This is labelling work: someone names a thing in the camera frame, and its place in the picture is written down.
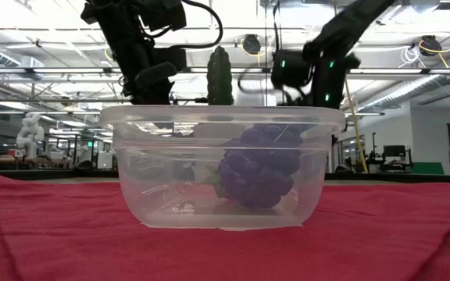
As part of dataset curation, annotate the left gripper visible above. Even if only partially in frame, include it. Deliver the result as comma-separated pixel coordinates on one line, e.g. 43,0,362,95
122,46,189,106

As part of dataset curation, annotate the purple toy blackberry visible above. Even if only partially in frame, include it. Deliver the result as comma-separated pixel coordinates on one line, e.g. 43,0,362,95
216,123,305,211

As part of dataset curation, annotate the clear plastic tupperware container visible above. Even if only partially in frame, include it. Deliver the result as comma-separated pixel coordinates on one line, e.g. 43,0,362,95
98,104,347,232

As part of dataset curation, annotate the green cactus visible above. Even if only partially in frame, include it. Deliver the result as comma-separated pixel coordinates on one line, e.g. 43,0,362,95
206,45,234,106

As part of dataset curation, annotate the white robot figure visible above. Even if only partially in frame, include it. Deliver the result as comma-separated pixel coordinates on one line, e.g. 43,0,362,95
16,112,45,159

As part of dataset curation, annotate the red cloth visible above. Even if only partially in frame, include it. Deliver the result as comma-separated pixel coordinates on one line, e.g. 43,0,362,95
0,173,450,281

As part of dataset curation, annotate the black monitor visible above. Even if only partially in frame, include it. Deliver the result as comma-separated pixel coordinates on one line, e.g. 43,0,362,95
383,144,407,158

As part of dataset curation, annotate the green board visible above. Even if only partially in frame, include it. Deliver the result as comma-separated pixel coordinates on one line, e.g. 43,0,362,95
411,162,445,176

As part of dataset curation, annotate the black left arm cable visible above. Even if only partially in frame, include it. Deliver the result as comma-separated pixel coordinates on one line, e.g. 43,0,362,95
169,0,225,51

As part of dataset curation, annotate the black ceiling cable reel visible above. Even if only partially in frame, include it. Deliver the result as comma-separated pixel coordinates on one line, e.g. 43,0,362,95
241,34,263,55
419,34,443,58

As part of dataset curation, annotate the black metal frame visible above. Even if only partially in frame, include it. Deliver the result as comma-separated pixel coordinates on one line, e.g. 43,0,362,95
0,168,450,185

